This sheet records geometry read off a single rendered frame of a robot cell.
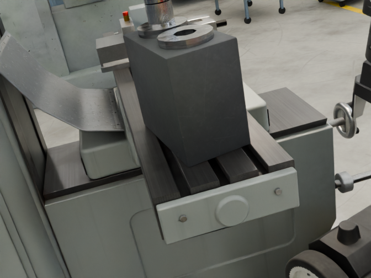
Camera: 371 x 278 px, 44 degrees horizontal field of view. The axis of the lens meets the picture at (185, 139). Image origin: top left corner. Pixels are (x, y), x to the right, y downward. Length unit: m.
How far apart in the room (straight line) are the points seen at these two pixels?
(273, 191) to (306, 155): 0.60
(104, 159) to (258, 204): 0.54
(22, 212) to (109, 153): 0.25
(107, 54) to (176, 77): 0.66
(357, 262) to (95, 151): 0.65
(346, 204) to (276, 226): 0.89
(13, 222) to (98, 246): 0.24
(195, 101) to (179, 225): 0.19
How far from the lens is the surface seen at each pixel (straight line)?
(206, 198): 0.70
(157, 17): 0.81
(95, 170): 1.19
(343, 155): 2.63
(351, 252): 1.10
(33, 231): 1.21
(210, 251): 1.39
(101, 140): 1.19
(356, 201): 2.29
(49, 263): 1.27
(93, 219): 1.25
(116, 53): 1.33
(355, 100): 0.87
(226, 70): 0.73
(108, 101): 1.32
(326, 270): 1.08
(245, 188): 0.71
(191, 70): 0.70
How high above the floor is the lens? 1.35
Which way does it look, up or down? 27 degrees down
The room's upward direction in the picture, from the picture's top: 11 degrees counter-clockwise
